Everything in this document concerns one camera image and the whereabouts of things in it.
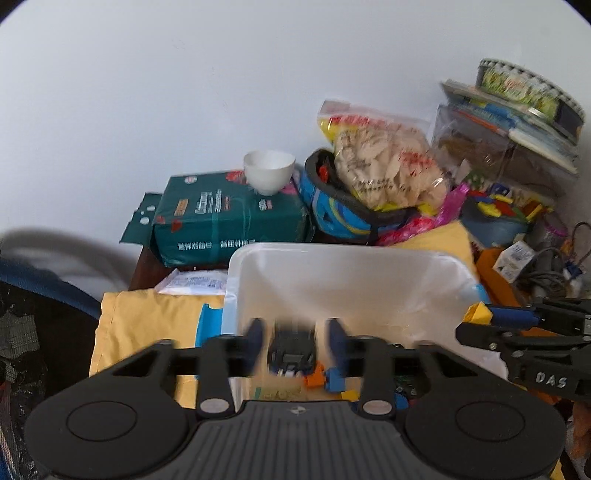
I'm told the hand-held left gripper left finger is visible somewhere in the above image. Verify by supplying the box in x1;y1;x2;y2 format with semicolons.
108;318;267;415

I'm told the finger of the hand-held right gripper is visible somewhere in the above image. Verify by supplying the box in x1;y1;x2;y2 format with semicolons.
488;302;542;328
455;322;514;357

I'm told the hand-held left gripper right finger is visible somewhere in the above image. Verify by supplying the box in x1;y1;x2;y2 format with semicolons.
325;316;486;415

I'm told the small yellow toy block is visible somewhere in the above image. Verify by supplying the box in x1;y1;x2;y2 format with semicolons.
463;301;493;326

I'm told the black toy car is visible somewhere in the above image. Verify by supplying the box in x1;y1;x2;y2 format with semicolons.
268;320;320;378

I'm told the pile of toy building blocks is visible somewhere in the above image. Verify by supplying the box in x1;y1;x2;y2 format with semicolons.
249;362;422;412

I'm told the white plastic storage bin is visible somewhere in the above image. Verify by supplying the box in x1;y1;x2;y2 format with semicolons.
194;242;509;412

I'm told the brown wooden desktop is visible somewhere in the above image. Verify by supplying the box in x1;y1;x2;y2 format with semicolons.
128;244;160;292

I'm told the orange box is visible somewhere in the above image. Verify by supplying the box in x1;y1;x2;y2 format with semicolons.
475;248;525;306

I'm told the small white carton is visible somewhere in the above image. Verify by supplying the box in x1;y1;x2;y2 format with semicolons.
492;240;535;283

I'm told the white plastic packet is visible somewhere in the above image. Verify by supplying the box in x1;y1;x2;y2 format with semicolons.
154;269;230;297

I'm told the grey bowl of toys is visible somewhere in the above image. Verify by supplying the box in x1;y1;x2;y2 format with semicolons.
461;184;548;247

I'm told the pink plastic bag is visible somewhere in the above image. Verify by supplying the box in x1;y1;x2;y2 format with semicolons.
378;181;468;246

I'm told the green tissue pack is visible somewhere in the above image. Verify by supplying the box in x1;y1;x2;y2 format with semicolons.
119;170;315;269

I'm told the blue bicycle helmet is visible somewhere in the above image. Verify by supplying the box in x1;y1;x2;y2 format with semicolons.
294;148;419;243

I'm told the clear plastic box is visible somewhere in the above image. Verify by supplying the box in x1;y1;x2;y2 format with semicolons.
431;105;560;209

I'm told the white ceramic bowl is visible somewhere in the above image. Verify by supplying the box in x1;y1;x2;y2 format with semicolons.
243;150;297;196

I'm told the clear snack bag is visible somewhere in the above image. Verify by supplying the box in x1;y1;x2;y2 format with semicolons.
317;100;452;214

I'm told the clear box with books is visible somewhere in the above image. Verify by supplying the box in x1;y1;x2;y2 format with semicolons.
440;80;581;177

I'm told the round printed tin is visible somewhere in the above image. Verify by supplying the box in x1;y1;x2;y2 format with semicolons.
477;58;585;140

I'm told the tangle of grey cables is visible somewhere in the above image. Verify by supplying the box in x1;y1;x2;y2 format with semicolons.
516;222;591;303

